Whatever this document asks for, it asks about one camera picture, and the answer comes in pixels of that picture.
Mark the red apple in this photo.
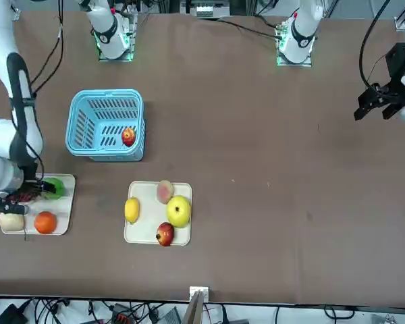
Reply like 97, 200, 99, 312
121, 126, 137, 147

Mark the pink peach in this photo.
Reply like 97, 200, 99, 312
156, 180, 174, 205

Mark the red dragon fruit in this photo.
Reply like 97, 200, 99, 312
5, 188, 43, 205

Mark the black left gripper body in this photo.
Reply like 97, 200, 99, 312
377, 43, 405, 100

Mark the black orange electronic device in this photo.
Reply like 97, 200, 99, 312
110, 303, 136, 324

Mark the yellow lemon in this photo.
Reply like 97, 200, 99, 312
124, 197, 141, 224

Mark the black table cable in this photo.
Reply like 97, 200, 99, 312
215, 18, 281, 38

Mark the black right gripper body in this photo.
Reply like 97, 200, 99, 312
19, 161, 43, 192

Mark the orange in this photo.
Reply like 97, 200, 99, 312
34, 211, 58, 235

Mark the pale round pear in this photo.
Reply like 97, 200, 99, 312
0, 213, 26, 233

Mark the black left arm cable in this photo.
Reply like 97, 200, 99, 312
358, 0, 392, 89

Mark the aluminium frame post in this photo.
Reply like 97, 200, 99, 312
182, 286, 211, 324

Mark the dark grey box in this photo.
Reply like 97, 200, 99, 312
0, 302, 28, 324

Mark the beige plastic tray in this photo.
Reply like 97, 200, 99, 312
124, 180, 193, 246
0, 173, 76, 236

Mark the black ribbed power adapter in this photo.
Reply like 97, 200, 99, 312
157, 306, 182, 324

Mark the light blue plastic basket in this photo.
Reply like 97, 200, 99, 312
65, 88, 146, 163

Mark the red pomegranate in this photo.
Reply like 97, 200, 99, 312
155, 221, 176, 248

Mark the large yellow-green fruit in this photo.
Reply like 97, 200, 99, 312
165, 194, 192, 229

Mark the green apple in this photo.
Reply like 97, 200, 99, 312
43, 177, 67, 200

